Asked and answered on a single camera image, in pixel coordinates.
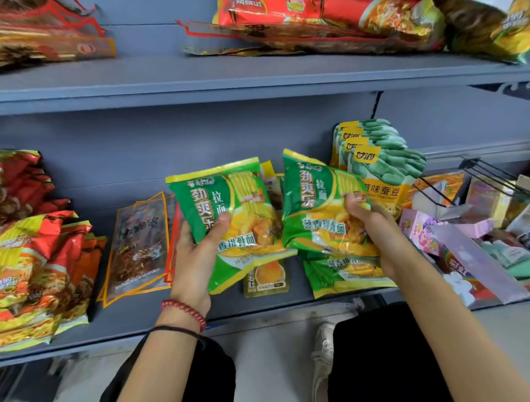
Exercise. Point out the pink cartoon toy box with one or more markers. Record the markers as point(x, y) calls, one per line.
point(416, 232)

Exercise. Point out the person's right leg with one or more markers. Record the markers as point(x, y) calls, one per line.
point(381, 356)

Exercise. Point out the person's right forearm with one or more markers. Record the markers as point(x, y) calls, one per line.
point(451, 335)

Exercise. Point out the person's left thumb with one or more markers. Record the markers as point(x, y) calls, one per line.
point(218, 232)

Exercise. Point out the orange red noodle packet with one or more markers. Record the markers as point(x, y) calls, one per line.
point(385, 18)

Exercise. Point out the clear orange-edged snack packet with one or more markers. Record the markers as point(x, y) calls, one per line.
point(136, 248)
point(165, 199)

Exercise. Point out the person's left forearm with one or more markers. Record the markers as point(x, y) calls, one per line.
point(165, 360)

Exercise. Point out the stack of orange noodle packets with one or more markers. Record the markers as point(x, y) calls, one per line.
point(37, 281)

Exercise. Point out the pile of red snack packets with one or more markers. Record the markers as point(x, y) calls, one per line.
point(22, 186)

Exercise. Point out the orange snack packet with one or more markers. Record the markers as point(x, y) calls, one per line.
point(441, 186)

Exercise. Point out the small gold sauce packet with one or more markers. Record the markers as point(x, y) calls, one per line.
point(266, 279)

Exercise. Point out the white sneaker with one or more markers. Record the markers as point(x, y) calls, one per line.
point(323, 356)

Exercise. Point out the person's left hand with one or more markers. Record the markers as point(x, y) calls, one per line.
point(192, 269)

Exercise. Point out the grey lower shelf board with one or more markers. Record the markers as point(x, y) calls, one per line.
point(136, 314)

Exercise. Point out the pile of flat red-edged packets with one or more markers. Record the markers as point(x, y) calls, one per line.
point(45, 33)

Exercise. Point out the pink yellow toy box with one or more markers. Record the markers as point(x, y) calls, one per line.
point(486, 201)

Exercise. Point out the pale green toy box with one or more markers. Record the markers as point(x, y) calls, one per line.
point(507, 256)

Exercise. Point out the clear red-edged snack packet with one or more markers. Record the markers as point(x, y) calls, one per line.
point(174, 240)

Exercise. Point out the colourful rainbow toy box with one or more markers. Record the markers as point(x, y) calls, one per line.
point(466, 285)

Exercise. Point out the small yellow white packet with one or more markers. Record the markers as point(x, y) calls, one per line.
point(271, 182)

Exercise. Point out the flat clear red-edged packets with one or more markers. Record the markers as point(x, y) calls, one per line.
point(265, 39)

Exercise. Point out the person's right thumb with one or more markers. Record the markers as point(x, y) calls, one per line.
point(358, 208)

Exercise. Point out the person's right hand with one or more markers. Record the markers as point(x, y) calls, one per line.
point(383, 236)

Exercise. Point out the person's left leg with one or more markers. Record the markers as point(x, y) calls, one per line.
point(215, 372)

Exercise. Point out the yellow green noodle packet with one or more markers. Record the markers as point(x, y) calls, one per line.
point(513, 37)

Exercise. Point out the dark brown snack packet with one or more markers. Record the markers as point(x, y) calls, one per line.
point(468, 18)

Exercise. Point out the grey upper shelf board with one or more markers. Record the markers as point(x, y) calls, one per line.
point(207, 80)

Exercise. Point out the grey shelf board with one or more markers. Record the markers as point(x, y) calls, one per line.
point(207, 80)
point(136, 314)

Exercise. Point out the person's leg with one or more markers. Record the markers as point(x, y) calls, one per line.
point(215, 372)
point(381, 356)

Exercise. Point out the green bean snack packet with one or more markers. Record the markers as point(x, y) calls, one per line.
point(383, 132)
point(374, 123)
point(385, 176)
point(391, 143)

